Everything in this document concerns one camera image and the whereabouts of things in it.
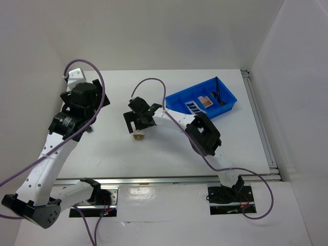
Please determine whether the pink eyeshadow palette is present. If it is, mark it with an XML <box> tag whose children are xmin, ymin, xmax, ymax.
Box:
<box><xmin>201</xmin><ymin>99</ymin><xmax>213</xmax><ymax>108</ymax></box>

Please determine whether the black slim makeup brush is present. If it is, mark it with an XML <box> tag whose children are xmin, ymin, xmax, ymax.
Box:
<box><xmin>215</xmin><ymin>77</ymin><xmax>226</xmax><ymax>106</ymax></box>

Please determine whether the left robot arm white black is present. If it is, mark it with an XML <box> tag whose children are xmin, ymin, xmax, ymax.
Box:
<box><xmin>2</xmin><ymin>79</ymin><xmax>111</xmax><ymax>229</ymax></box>

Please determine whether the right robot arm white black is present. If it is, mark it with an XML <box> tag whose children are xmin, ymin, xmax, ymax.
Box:
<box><xmin>123</xmin><ymin>97</ymin><xmax>244</xmax><ymax>201</ymax></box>

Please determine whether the blue plastic divided bin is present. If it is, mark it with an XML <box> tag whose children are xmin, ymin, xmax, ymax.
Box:
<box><xmin>166</xmin><ymin>77</ymin><xmax>237</xmax><ymax>119</ymax></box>

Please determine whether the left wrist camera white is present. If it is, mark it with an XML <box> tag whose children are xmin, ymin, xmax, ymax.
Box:
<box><xmin>65</xmin><ymin>68</ymin><xmax>87</xmax><ymax>91</ymax></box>

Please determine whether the aluminium rail front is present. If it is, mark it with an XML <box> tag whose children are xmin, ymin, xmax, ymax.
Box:
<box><xmin>55</xmin><ymin>174</ymin><xmax>230</xmax><ymax>187</ymax></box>

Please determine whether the aluminium rail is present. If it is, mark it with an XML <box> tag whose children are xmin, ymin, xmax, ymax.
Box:
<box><xmin>55</xmin><ymin>174</ymin><xmax>230</xmax><ymax>187</ymax></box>
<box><xmin>240</xmin><ymin>70</ymin><xmax>282</xmax><ymax>181</ymax></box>

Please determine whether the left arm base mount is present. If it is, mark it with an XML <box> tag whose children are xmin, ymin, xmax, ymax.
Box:
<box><xmin>76</xmin><ymin>186</ymin><xmax>119</xmax><ymax>218</ymax></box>

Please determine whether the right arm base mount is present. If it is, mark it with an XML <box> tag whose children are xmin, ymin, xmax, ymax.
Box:
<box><xmin>206</xmin><ymin>186</ymin><xmax>256</xmax><ymax>215</ymax></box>

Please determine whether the aluminium rail right side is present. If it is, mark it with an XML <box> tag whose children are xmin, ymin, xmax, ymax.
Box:
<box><xmin>240</xmin><ymin>70</ymin><xmax>282</xmax><ymax>181</ymax></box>

